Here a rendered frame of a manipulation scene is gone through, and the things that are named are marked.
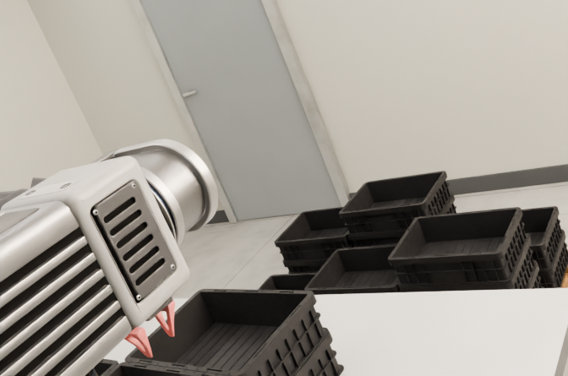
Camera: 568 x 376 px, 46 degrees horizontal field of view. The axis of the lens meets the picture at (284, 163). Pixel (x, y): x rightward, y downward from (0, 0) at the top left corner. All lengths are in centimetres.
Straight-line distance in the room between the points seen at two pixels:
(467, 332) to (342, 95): 265
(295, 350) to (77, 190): 97
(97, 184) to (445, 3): 318
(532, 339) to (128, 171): 113
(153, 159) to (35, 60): 475
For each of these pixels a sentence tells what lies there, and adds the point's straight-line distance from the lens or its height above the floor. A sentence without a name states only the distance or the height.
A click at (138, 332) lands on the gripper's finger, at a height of 113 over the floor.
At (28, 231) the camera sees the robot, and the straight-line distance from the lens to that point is 62.
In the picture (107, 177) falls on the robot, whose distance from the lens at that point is 67.
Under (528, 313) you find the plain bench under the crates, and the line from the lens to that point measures 169.
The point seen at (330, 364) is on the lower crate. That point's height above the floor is 75.
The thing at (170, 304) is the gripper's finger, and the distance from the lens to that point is 134.
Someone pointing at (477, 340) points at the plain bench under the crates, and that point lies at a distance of 164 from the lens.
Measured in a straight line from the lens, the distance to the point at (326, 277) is 271.
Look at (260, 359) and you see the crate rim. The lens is 144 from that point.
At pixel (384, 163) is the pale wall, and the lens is 420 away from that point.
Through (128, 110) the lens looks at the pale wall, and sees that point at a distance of 524.
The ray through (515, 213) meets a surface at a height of 59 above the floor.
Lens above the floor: 165
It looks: 16 degrees down
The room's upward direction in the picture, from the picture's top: 22 degrees counter-clockwise
